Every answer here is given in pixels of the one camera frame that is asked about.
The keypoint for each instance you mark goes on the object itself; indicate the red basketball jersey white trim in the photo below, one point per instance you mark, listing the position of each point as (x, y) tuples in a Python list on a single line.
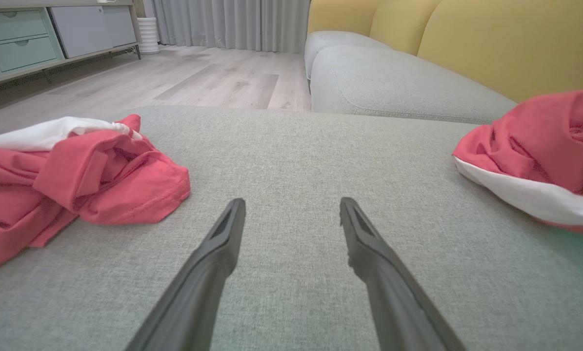
[(52, 180)]

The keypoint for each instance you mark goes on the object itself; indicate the white ribbed cylindrical appliance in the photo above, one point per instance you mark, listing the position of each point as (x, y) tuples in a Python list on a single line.
[(148, 35)]

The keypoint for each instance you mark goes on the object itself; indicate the large grey sofa seat cushion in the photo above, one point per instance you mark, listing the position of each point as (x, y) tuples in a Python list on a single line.
[(291, 161)]

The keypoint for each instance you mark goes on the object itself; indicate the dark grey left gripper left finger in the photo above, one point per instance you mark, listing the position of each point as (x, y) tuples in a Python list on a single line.
[(198, 292)]

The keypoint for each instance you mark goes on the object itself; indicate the mint green cabinet drawer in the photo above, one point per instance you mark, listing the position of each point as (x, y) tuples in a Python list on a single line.
[(10, 25), (25, 52)]

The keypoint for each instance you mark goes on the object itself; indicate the red shorts white waistband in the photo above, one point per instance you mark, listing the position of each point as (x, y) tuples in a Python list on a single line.
[(540, 141)]

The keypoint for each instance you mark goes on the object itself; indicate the grey pleated curtain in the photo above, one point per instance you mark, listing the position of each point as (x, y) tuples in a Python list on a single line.
[(232, 24)]

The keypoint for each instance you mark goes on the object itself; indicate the low wooden media cabinet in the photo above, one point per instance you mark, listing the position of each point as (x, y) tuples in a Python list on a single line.
[(52, 58)]

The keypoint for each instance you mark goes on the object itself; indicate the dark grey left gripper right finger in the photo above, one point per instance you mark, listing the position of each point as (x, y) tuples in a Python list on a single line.
[(393, 292)]

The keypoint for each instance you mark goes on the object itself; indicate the yellow sofa back cushion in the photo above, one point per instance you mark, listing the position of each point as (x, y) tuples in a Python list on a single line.
[(515, 44), (401, 24), (340, 17)]

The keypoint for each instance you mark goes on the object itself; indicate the grey cabinet door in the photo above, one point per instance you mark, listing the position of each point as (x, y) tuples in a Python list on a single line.
[(91, 30)]

